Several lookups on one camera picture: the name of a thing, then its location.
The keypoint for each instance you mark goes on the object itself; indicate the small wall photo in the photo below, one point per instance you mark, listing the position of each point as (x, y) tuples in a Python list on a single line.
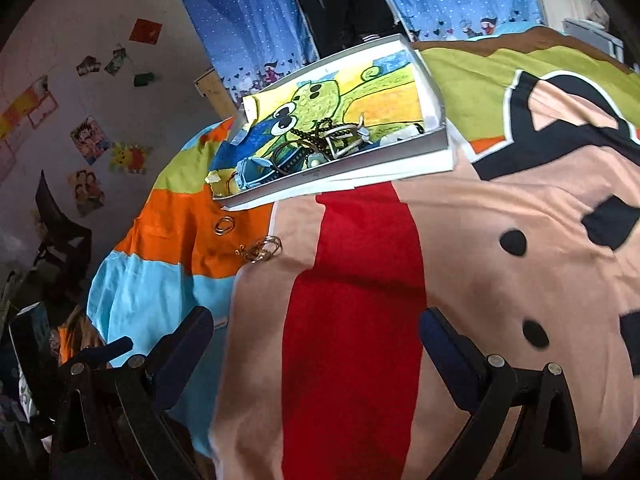
[(115, 61), (88, 66)]

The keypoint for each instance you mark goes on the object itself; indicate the pile of jewellery in box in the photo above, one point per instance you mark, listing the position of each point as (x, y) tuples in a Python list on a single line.
[(400, 170)]

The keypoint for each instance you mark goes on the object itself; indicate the green hanging pouch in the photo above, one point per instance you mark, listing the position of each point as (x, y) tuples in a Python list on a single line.
[(143, 79)]

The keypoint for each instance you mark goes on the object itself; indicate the wooden cabinet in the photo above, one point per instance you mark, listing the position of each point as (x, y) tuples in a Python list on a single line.
[(215, 92)]

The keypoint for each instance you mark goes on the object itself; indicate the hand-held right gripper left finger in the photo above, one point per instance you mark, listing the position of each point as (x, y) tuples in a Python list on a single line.
[(185, 345)]

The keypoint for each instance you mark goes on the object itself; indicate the red square paper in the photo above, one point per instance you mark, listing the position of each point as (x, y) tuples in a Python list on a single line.
[(146, 30)]

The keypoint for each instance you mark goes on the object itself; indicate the anime character poster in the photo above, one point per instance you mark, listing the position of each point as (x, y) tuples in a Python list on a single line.
[(91, 140)]

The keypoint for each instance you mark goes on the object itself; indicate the cluster of wall certificates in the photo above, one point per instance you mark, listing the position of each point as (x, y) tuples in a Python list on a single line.
[(25, 115)]

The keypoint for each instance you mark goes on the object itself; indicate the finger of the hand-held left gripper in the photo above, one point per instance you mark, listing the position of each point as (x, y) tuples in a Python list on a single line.
[(112, 351)]

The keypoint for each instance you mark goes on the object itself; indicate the thin gold rings pair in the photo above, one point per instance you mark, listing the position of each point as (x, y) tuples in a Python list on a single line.
[(224, 225)]

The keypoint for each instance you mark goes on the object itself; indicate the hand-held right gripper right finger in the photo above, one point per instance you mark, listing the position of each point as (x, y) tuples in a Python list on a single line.
[(445, 345)]

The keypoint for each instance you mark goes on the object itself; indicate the white shallow cardboard box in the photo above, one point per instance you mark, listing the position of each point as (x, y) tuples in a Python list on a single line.
[(360, 165)]

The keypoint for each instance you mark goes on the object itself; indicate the colourful striped bedspread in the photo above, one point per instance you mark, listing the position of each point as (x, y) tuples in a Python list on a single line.
[(500, 285)]

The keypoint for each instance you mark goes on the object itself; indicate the black office chair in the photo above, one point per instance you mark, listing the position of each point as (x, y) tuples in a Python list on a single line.
[(62, 230)]

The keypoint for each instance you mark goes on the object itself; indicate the white stool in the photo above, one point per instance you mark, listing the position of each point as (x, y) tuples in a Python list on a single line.
[(595, 35)]

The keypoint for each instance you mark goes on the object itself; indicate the cartoon dinosaur drawing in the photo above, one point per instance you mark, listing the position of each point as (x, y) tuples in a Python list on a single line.
[(325, 95)]

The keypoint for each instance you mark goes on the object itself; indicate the cartoon family poster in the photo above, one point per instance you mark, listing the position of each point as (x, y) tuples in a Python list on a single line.
[(86, 192)]

